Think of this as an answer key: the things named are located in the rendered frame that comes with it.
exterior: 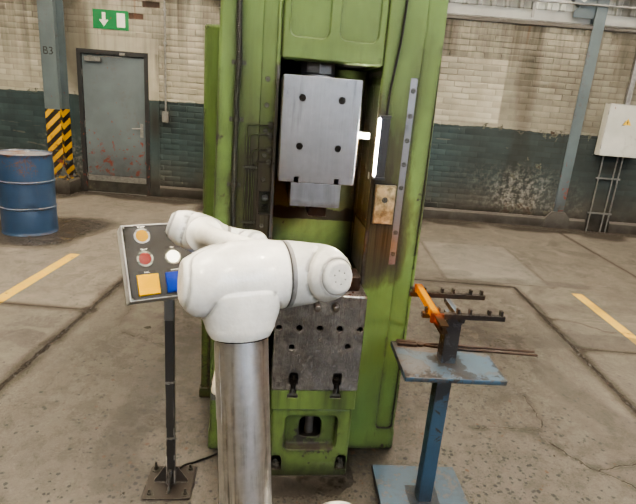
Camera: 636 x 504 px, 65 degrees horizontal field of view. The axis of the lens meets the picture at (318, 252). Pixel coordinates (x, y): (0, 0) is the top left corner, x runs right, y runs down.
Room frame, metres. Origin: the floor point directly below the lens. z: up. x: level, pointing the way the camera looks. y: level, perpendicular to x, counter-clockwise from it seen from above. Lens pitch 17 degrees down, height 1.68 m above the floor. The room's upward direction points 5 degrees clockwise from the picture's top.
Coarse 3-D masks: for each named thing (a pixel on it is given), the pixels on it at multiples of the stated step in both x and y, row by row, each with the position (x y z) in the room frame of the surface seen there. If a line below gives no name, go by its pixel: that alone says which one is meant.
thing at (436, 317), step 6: (420, 288) 1.93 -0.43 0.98; (420, 294) 1.87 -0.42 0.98; (426, 294) 1.86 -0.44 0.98; (426, 300) 1.80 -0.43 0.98; (432, 306) 1.74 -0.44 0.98; (432, 312) 1.69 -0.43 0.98; (438, 312) 1.69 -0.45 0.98; (432, 318) 1.66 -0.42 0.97; (438, 318) 1.63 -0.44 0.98; (438, 324) 1.62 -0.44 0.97; (444, 324) 1.58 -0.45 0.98; (438, 330) 1.58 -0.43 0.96; (444, 330) 1.57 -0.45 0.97
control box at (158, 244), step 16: (144, 224) 1.78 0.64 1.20; (160, 224) 1.80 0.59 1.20; (128, 240) 1.72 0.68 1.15; (160, 240) 1.77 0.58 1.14; (128, 256) 1.69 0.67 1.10; (160, 256) 1.74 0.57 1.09; (128, 272) 1.66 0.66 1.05; (144, 272) 1.69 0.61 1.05; (160, 272) 1.71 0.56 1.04; (128, 288) 1.63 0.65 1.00; (160, 288) 1.68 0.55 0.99; (128, 304) 1.65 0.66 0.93
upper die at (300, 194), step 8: (288, 184) 2.13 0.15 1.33; (296, 184) 1.97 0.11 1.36; (304, 184) 1.98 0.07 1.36; (312, 184) 1.98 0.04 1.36; (320, 184) 1.99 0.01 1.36; (328, 184) 1.99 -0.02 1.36; (336, 184) 2.00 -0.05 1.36; (288, 192) 2.10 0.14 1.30; (296, 192) 1.97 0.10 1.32; (304, 192) 1.98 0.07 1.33; (312, 192) 1.98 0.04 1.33; (320, 192) 1.99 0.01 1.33; (328, 192) 1.99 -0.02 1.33; (336, 192) 1.99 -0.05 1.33; (288, 200) 2.06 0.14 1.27; (296, 200) 1.97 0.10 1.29; (304, 200) 1.98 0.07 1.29; (312, 200) 1.98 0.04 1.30; (320, 200) 1.99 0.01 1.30; (328, 200) 1.99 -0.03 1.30; (336, 200) 1.99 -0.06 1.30
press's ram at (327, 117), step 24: (288, 96) 1.97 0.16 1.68; (312, 96) 1.98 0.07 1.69; (336, 96) 1.99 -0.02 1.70; (360, 96) 2.00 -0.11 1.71; (288, 120) 1.97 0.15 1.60; (312, 120) 1.98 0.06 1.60; (336, 120) 1.99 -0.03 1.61; (288, 144) 1.97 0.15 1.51; (312, 144) 1.98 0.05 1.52; (336, 144) 1.99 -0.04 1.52; (288, 168) 1.97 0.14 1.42; (312, 168) 1.98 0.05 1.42; (336, 168) 1.99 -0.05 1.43
